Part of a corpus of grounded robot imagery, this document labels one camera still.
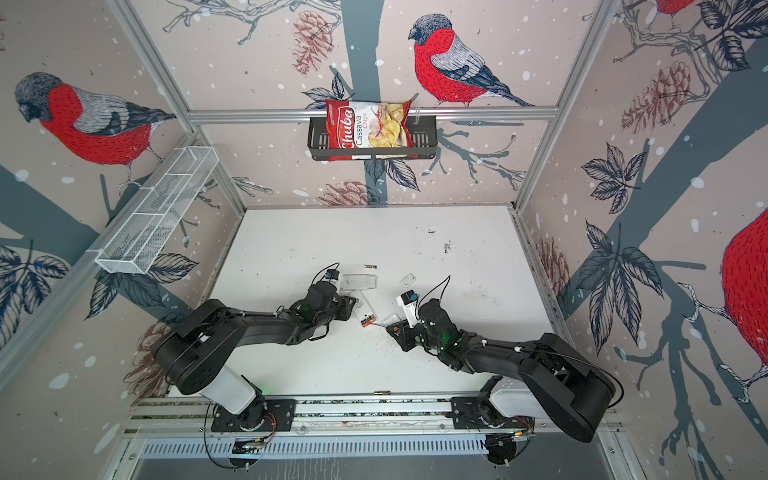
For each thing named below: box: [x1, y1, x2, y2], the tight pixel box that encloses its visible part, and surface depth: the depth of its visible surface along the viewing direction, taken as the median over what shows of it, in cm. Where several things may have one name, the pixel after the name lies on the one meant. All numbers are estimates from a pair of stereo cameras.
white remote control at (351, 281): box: [340, 273, 378, 290], surface depth 102 cm
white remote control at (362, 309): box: [350, 290, 375, 321], surface depth 93 cm
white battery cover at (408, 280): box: [399, 272, 416, 288], surface depth 102 cm
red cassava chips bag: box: [326, 99, 418, 161], surface depth 89 cm
